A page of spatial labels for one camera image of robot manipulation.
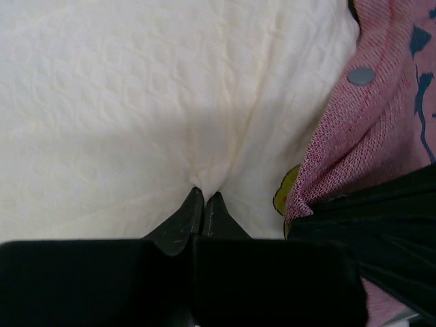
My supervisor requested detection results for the pink red printed pillowcase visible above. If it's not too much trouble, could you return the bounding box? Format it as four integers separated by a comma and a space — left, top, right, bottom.
273, 1, 435, 326

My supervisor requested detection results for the cream yellow pillow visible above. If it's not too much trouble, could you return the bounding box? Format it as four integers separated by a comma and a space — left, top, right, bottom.
1, 1, 359, 241

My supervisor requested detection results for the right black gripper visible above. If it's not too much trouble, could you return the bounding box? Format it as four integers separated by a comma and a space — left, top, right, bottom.
287, 164, 435, 322

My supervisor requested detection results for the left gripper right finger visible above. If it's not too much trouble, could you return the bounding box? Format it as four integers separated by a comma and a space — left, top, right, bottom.
202, 192, 250, 238

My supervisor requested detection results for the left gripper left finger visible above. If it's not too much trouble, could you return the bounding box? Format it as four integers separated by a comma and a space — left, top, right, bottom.
141, 188, 204, 326

